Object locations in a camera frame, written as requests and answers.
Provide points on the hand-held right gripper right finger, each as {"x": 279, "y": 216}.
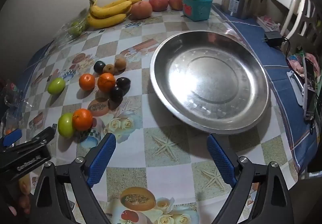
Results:
{"x": 221, "y": 158}

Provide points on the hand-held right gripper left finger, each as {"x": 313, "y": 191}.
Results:
{"x": 103, "y": 158}

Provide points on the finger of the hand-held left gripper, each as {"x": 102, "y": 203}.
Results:
{"x": 37, "y": 139}
{"x": 11, "y": 137}

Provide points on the pale green jujube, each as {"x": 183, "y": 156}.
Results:
{"x": 64, "y": 125}

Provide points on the orange mandarin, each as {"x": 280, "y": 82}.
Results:
{"x": 87, "y": 82}
{"x": 82, "y": 119}
{"x": 106, "y": 82}

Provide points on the bright green jujube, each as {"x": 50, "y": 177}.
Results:
{"x": 56, "y": 86}

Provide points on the dark cherry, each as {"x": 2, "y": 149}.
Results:
{"x": 116, "y": 94}
{"x": 123, "y": 83}
{"x": 99, "y": 66}

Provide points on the stainless steel basin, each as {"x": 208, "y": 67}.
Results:
{"x": 208, "y": 80}

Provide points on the person's left hand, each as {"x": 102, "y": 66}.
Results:
{"x": 24, "y": 188}

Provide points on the clear plastic container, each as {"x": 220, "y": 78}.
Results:
{"x": 11, "y": 98}

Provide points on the checkered printed tablecloth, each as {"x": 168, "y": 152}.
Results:
{"x": 151, "y": 138}

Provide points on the blue striped cloth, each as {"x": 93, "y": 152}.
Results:
{"x": 276, "y": 62}

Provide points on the clear bag of green jujubes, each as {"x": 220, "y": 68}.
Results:
{"x": 75, "y": 27}

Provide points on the pink floral package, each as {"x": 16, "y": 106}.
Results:
{"x": 299, "y": 62}

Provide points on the black power adapter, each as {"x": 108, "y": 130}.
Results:
{"x": 273, "y": 37}

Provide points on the red and white plastic bag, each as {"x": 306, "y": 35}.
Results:
{"x": 269, "y": 22}

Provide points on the yellow banana bunch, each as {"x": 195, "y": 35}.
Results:
{"x": 108, "y": 11}

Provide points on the teal plastic box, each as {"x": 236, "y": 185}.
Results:
{"x": 197, "y": 8}

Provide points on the orange peach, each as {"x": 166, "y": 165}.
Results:
{"x": 141, "y": 10}

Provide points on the white chair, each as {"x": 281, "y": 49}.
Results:
{"x": 289, "y": 10}

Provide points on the red apple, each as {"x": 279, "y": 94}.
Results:
{"x": 176, "y": 0}
{"x": 158, "y": 2}

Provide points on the white plastic bracket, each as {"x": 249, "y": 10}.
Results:
{"x": 295, "y": 88}

